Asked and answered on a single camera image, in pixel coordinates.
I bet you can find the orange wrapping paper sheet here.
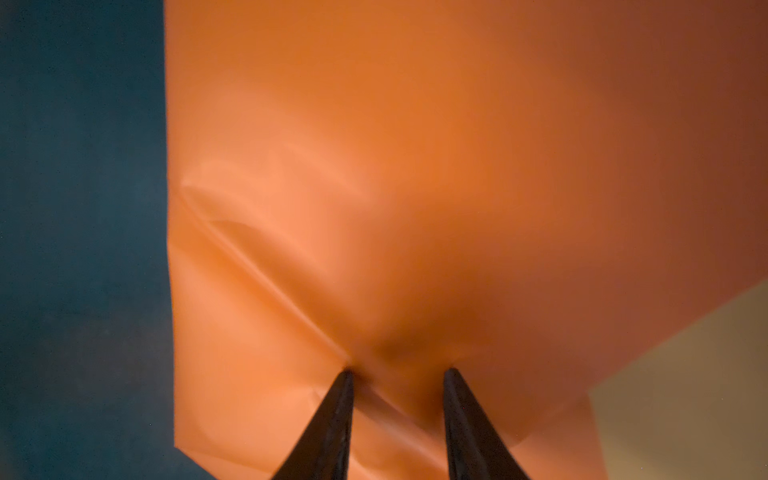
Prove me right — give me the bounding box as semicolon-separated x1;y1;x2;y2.
164;1;767;479

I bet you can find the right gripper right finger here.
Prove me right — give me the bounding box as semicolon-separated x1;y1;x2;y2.
443;368;530;480

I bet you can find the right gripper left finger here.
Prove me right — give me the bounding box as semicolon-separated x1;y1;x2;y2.
272;370;354;480

